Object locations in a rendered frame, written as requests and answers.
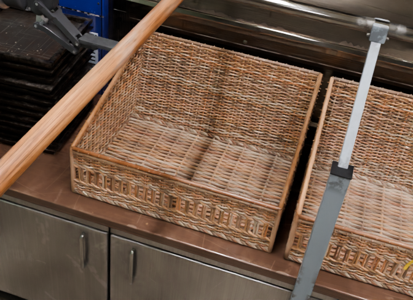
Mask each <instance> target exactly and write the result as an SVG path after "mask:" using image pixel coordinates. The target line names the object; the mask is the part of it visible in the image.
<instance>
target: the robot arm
mask: <svg viewBox="0 0 413 300"><path fill-rule="evenodd" d="M58 4H59V0H0V8H2V9H7V8H9V7H14V8H16V9H21V10H28V11H32V12H34V13H35V14H36V22H35V23H33V26H34V28H36V29H38V30H41V31H43V32H45V33H46V34H47V35H49V36H50V37H51V38H52V39H54V40H55V41H57V42H58V43H59V44H61V45H62V46H63V47H64V48H66V49H67V50H69V51H70V52H71V53H72V54H74V55H76V54H77V53H79V52H80V51H81V50H82V49H83V47H84V48H87V49H92V50H97V49H103V50H107V51H110V50H111V49H112V48H113V47H114V46H115V45H116V44H117V43H118V41H113V40H111V39H106V38H103V37H99V36H96V35H92V34H88V33H85V34H84V35H82V34H81V33H80V31H79V30H78V29H77V28H76V27H75V26H74V25H73V24H72V23H71V22H70V21H69V20H68V18H67V17H66V16H65V15H64V14H63V12H62V9H61V8H60V7H59V6H58ZM51 10H54V11H55V12H54V13H51V12H50V11H51ZM44 15H45V16H46V18H45V17H44ZM49 20H51V21H53V22H54V23H52V22H50V21H49Z"/></svg>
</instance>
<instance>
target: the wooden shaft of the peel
mask: <svg viewBox="0 0 413 300"><path fill-rule="evenodd" d="M183 1H184V0H161V1H160V2H159V3H158V4H157V5H156V6H155V7H154V8H153V9H152V10H151V11H150V12H149V13H148V14H147V15H146V16H145V17H144V18H143V19H142V20H141V21H140V22H139V23H138V24H137V25H136V26H135V27H134V28H133V29H132V30H131V31H130V32H129V33H128V34H127V35H126V36H125V37H124V38H123V39H122V40H120V41H119V42H118V43H117V44H116V45H115V46H114V47H113V48H112V49H111V50H110V51H109V52H108V53H107V54H106V55H105V56H104V57H103V58H102V59H101V60H100V61H99V62H98V63H97V64H96V65H95V66H94V67H93V68H92V69H91V70H90V71H89V72H88V73H87V74H86V75H85V76H84V77H83V78H82V79H81V80H80V81H79V82H78V83H77V84H76V85H75V86H74V87H73V88H72V89H71V90H70V91H69V92H68V93H67V94H66V95H65V96H64V97H63V98H62V99H61V100H60V101H59V102H58V103H57V104H56V105H55V106H54V107H53V108H52V109H51V110H50V111H49V112H48V113H47V114H46V115H45V116H44V117H43V118H42V119H41V120H40V121H38V122H37V123H36V124H35V125H34V126H33V127H32V128H31V129H30V130H29V131H28V132H27V133H26V134H25V135H24V136H23V137H22V138H21V139H20V140H19V141H18V142H17V143H16V144H15V145H14V146H13V147H12V148H11V149H10V150H9V151H8V152H7V153H6V154H5V155H4V156H3V157H2V158H1V159H0V197H1V196H2V195H3V194H4V193H5V192H6V191H7V190H8V188H10V187H11V185H13V184H14V182H15V181H16V180H17V179H18V178H19V177H20V176H21V175H22V174H23V172H24V171H25V170H26V169H27V168H28V167H29V166H30V165H31V164H32V163H33V162H34V161H35V160H36V159H37V158H38V157H39V156H40V154H41V153H42V152H43V151H44V150H45V149H46V148H47V147H48V146H49V144H50V143H51V142H52V141H53V140H54V139H55V138H56V137H57V136H58V135H59V134H60V133H61V132H62V131H63V130H64V129H65V127H66V126H67V125H68V124H69V123H70V122H71V121H72V120H73V119H74V118H75V117H76V116H77V115H78V114H79V113H80V112H81V111H82V109H83V108H84V107H85V106H86V105H87V104H88V103H89V102H90V100H91V99H92V98H93V97H94V96H95V95H96V94H97V93H98V92H99V91H100V90H101V89H102V88H103V87H104V86H105V85H106V84H107V82H108V81H109V80H110V79H111V78H112V77H113V76H114V75H115V73H116V72H118V70H120V69H121V67H123V65H124V64H125V63H126V62H127V61H128V60H129V59H130V58H131V57H132V55H133V54H134V53H135V52H136V51H137V50H138V49H139V48H140V47H141V46H142V45H143V44H144V43H145V42H146V41H147V40H148V39H149V37H150V36H151V35H152V34H153V33H154V32H155V31H156V30H157V28H158V27H159V26H160V25H161V24H162V23H163V22H164V21H165V20H166V19H167V18H168V17H169V16H170V15H171V14H172V13H173V12H174V10H175V9H176V8H177V7H178V6H179V5H180V4H181V3H182V2H183Z"/></svg>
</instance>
